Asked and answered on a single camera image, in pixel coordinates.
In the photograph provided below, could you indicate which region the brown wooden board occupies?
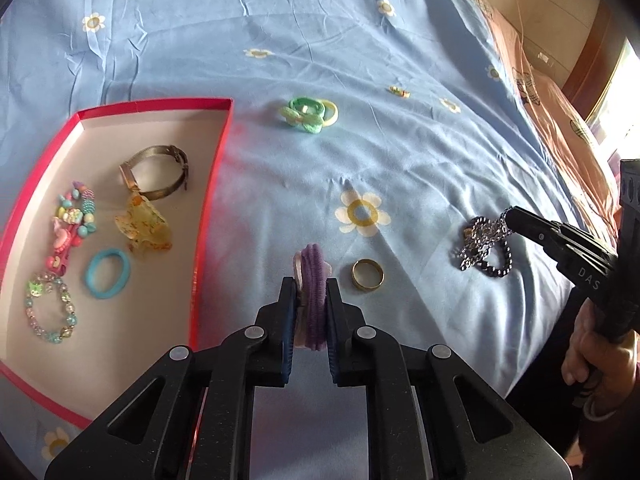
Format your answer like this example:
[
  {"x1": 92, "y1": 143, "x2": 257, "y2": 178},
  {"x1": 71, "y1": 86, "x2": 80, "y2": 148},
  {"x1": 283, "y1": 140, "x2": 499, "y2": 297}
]
[{"x1": 562, "y1": 0, "x2": 632, "y2": 122}]

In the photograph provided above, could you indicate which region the colourful candy bead bracelet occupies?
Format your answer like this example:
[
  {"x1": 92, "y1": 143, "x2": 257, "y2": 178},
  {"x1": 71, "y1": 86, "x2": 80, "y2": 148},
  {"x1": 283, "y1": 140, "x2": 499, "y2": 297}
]
[{"x1": 52, "y1": 181, "x2": 99, "y2": 239}]

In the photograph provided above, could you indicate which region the silver chain necklace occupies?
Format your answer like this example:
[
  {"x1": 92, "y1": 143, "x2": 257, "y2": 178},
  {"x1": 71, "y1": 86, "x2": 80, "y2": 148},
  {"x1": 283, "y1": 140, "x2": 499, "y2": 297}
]
[{"x1": 459, "y1": 207, "x2": 514, "y2": 274}]

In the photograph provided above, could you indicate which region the amber translucent hair claw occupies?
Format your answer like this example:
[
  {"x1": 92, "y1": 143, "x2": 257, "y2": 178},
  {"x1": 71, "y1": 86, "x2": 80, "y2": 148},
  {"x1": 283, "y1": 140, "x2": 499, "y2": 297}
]
[{"x1": 114, "y1": 194, "x2": 174, "y2": 256}]

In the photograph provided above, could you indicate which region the purple hair tie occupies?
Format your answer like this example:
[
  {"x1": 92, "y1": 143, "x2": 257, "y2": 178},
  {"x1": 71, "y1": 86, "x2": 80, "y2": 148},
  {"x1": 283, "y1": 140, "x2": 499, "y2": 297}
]
[{"x1": 292, "y1": 243, "x2": 334, "y2": 354}]

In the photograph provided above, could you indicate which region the metal mesh bangle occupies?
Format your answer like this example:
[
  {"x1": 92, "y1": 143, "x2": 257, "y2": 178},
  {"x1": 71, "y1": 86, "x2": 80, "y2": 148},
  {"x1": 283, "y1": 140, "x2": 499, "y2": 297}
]
[{"x1": 119, "y1": 144, "x2": 190, "y2": 201}]

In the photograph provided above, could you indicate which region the person's dark clothing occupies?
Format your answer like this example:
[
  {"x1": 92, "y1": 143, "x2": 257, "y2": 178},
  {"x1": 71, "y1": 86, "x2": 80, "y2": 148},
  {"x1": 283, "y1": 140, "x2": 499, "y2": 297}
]
[{"x1": 509, "y1": 300, "x2": 592, "y2": 467}]

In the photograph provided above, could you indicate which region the light blue hair tie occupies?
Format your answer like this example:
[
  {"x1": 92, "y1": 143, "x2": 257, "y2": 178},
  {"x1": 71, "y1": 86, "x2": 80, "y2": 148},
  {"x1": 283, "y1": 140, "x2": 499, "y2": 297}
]
[{"x1": 83, "y1": 247, "x2": 132, "y2": 301}]

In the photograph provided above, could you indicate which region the dark bead bracelet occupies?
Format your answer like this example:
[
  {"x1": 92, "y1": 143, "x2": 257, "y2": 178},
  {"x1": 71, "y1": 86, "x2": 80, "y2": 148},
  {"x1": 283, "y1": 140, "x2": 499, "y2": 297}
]
[{"x1": 470, "y1": 240, "x2": 515, "y2": 279}]

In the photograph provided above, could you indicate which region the gold ring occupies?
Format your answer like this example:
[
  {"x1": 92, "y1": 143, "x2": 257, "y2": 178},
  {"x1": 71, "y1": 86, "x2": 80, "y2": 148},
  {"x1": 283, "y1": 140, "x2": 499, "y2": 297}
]
[{"x1": 350, "y1": 258, "x2": 387, "y2": 292}]

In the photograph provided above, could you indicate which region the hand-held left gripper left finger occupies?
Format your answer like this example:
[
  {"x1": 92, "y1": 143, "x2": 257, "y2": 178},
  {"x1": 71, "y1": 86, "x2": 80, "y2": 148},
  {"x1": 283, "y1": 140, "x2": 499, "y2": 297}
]
[{"x1": 45, "y1": 276, "x2": 301, "y2": 480}]

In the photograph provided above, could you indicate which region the green bow hair tie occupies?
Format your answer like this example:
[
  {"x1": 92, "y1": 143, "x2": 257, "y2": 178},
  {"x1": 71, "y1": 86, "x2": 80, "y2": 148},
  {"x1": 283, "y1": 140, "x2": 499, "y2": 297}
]
[{"x1": 275, "y1": 96, "x2": 326, "y2": 135}]

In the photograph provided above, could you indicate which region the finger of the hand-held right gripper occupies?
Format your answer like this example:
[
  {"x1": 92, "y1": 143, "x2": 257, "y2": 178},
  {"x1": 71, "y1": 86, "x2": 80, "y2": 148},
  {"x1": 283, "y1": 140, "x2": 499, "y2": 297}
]
[
  {"x1": 550, "y1": 221, "x2": 619, "y2": 267},
  {"x1": 505, "y1": 207, "x2": 614, "y2": 292}
]

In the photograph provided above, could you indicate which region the pink cartoon hair clip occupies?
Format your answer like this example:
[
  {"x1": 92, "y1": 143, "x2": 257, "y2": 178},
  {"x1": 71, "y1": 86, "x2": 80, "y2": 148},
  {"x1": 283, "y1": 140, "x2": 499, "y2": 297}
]
[{"x1": 46, "y1": 215, "x2": 86, "y2": 272}]

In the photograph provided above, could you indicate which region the blue floral bedsheet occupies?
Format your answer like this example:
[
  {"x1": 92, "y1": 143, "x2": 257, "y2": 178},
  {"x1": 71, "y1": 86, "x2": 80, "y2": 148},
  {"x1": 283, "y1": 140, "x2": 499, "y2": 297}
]
[{"x1": 0, "y1": 0, "x2": 621, "y2": 480}]

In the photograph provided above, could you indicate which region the red shallow cardboard box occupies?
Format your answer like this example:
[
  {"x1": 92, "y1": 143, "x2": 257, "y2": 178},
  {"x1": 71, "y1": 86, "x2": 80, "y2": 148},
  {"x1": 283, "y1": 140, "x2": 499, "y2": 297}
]
[{"x1": 0, "y1": 97, "x2": 235, "y2": 431}]

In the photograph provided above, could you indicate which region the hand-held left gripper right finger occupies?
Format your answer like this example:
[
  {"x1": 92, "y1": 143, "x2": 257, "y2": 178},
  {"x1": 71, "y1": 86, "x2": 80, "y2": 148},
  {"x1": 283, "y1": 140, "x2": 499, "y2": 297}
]
[{"x1": 325, "y1": 277, "x2": 573, "y2": 480}]

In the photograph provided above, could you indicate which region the person's right hand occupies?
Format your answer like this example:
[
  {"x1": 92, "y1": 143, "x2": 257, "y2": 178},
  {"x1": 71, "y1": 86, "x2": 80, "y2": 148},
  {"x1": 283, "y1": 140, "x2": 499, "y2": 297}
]
[{"x1": 561, "y1": 305, "x2": 640, "y2": 422}]

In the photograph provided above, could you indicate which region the clear crystal bead bracelet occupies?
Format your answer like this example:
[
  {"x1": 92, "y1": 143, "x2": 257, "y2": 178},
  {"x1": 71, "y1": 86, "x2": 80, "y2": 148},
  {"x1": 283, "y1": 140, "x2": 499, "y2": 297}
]
[{"x1": 25, "y1": 271, "x2": 80, "y2": 345}]

